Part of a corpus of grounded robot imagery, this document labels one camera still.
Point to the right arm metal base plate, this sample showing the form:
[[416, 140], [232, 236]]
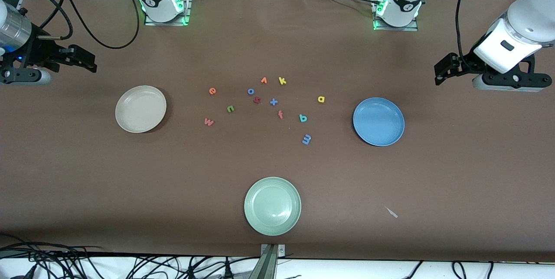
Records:
[[187, 10]]

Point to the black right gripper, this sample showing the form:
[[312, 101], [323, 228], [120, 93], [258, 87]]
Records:
[[38, 49]]

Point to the teal foam letter b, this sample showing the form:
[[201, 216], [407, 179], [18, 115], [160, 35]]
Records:
[[302, 118]]

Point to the dark red foam letter r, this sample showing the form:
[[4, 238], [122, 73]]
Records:
[[256, 100]]

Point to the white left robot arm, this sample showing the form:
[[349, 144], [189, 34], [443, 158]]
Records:
[[529, 19]]

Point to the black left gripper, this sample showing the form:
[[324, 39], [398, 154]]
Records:
[[465, 66]]

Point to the yellow foam letter k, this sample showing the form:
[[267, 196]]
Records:
[[282, 81]]

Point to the blue round plate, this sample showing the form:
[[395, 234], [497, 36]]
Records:
[[378, 121]]

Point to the brown paper table cover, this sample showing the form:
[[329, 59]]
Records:
[[173, 175]]

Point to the green round plate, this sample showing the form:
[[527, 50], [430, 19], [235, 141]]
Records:
[[272, 206]]

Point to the blue foam letter m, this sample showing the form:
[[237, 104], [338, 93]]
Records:
[[306, 139]]

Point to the pink foam letter w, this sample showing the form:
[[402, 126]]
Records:
[[209, 122]]

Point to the beige round plate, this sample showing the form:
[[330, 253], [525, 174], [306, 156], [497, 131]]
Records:
[[141, 109]]

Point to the small grey paper scrap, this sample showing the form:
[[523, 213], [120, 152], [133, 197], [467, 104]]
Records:
[[391, 212]]

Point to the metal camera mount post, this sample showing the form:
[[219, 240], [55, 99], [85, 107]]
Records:
[[269, 266]]

